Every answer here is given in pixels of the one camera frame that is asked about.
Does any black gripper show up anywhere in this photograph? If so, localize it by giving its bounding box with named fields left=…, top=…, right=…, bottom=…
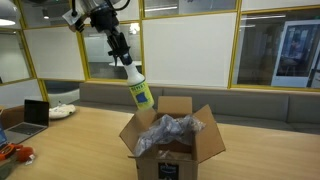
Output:
left=90, top=7, right=130, bottom=57

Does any clear spray bottle black nozzle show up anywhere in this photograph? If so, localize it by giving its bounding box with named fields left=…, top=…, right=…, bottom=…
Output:
left=109, top=49, right=155, bottom=111

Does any large clear air-cushion bag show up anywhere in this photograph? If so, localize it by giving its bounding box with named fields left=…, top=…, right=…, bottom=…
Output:
left=133, top=114, right=206, bottom=157

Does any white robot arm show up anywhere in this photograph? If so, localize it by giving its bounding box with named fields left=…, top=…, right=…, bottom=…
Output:
left=63, top=0, right=131, bottom=58

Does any brown cardboard box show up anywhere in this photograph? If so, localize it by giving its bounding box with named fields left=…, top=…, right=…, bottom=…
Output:
left=120, top=96, right=225, bottom=180

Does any white plate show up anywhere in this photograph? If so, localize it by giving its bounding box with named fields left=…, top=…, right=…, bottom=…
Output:
left=49, top=104, right=76, bottom=119

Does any grey laptop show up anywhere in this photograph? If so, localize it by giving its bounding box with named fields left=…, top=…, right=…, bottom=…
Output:
left=4, top=99, right=49, bottom=144

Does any orange red object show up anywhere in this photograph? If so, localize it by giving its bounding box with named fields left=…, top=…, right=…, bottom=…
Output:
left=0, top=144, right=35, bottom=163

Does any grey bench seat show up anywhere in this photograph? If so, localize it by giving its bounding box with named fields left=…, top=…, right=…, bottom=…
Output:
left=43, top=79, right=320, bottom=135

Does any wall poster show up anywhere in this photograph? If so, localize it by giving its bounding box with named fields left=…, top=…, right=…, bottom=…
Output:
left=271, top=20, right=320, bottom=88

